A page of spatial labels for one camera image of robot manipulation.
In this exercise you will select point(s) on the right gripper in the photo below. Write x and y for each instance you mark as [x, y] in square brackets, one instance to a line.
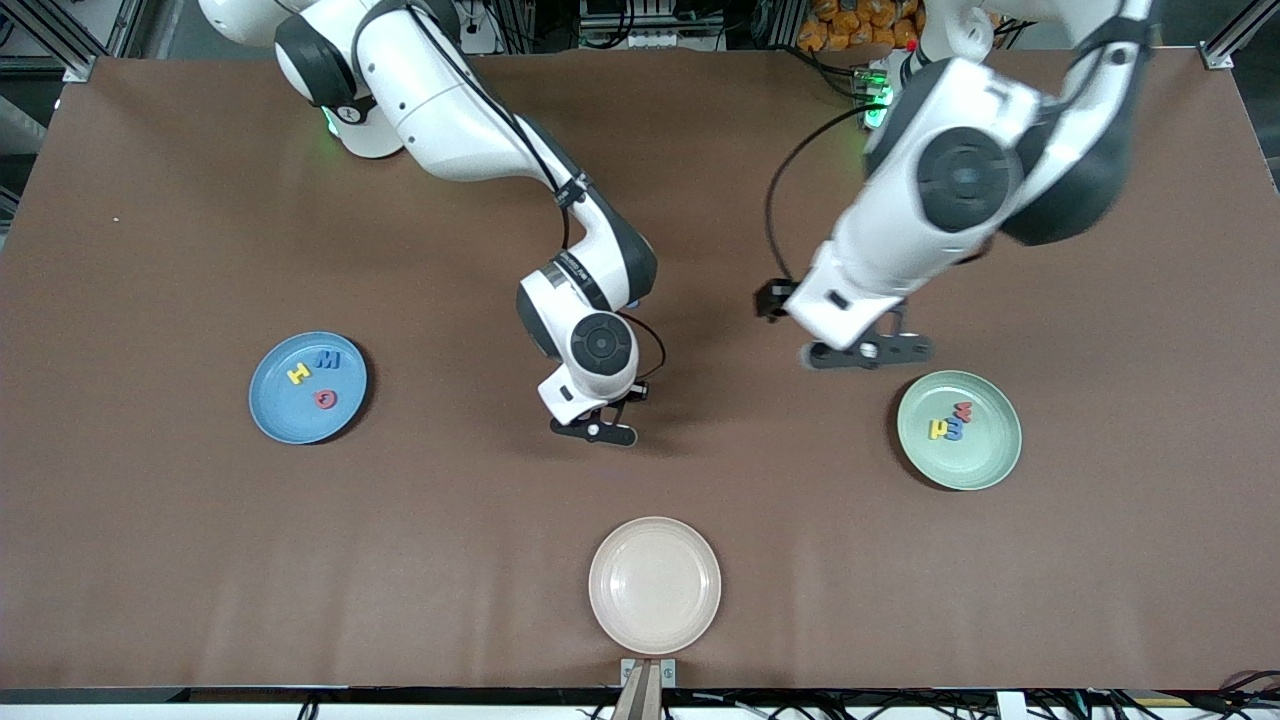
[639, 394]

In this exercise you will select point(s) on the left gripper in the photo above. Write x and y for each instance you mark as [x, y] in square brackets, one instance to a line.
[771, 299]

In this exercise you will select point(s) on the blue lowercase letter m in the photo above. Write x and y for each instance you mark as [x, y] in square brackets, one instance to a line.
[955, 431]

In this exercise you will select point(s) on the blue uppercase letter M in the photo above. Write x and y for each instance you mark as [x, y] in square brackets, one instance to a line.
[328, 360]

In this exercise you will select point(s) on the red uppercase letter Q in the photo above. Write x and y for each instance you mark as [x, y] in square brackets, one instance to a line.
[325, 399]

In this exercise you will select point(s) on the yellow uppercase letter I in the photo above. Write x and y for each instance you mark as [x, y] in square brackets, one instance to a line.
[298, 374]

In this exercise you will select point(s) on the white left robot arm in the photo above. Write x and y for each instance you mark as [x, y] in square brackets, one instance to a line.
[960, 175]

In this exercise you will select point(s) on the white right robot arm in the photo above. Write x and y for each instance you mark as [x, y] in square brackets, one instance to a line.
[450, 110]

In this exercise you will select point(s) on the beige plate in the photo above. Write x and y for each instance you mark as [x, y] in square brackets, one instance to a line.
[655, 585]

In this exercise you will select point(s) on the green plate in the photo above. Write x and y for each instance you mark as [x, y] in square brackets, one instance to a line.
[985, 460]

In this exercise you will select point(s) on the blue plate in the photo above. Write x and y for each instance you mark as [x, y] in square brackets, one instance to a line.
[290, 420]

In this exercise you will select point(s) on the pile of orange objects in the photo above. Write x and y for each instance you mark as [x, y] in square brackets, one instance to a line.
[850, 25]

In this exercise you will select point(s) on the white power strip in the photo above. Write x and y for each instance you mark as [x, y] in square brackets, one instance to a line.
[480, 25]

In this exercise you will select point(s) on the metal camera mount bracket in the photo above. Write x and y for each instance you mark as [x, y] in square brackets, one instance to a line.
[648, 690]

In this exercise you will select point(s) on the aluminium frame post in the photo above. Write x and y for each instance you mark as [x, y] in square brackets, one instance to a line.
[1225, 50]
[60, 45]

